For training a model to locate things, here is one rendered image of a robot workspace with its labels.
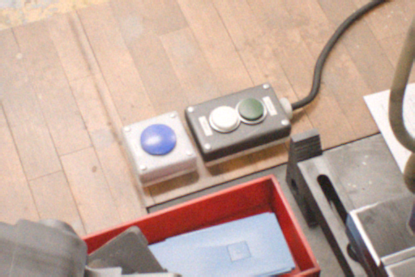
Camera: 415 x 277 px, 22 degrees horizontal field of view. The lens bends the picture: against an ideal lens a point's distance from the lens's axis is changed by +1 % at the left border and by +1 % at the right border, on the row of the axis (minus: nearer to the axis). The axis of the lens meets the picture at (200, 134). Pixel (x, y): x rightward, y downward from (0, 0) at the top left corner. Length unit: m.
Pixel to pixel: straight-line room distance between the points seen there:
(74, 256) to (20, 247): 0.04
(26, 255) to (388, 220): 0.30
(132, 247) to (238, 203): 0.21
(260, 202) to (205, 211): 0.07
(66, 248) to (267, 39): 0.56
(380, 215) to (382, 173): 0.31
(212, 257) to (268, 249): 0.06
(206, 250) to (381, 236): 0.25
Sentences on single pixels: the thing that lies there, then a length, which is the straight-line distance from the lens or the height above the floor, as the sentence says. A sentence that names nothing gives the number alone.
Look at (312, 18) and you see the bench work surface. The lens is 1.32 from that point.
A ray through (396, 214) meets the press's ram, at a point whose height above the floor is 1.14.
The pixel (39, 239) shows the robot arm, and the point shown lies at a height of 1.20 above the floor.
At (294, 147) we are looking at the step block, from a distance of 1.11.
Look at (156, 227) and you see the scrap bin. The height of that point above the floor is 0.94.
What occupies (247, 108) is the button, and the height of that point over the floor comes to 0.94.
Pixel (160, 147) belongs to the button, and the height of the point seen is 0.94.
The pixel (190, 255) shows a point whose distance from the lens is 1.07.
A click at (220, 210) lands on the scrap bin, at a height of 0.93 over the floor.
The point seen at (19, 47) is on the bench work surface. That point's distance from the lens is 1.31.
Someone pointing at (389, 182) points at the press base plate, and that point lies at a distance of 1.20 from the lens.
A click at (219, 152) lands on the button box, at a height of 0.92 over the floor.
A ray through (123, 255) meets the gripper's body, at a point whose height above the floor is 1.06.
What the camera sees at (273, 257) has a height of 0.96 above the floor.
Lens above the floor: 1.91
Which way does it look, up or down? 56 degrees down
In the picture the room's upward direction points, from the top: straight up
